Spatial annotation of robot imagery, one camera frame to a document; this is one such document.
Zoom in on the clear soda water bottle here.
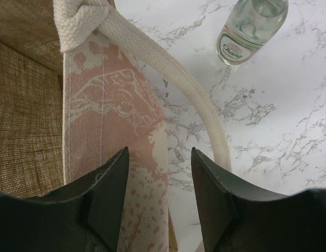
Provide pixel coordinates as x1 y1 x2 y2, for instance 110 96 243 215
217 0 289 66

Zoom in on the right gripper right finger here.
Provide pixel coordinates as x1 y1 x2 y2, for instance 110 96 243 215
191 149 326 251

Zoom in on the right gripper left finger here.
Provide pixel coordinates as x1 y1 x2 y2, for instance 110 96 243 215
0 148 129 251

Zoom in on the brown canvas tote bag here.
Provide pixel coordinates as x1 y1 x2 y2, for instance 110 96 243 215
0 1 231 251

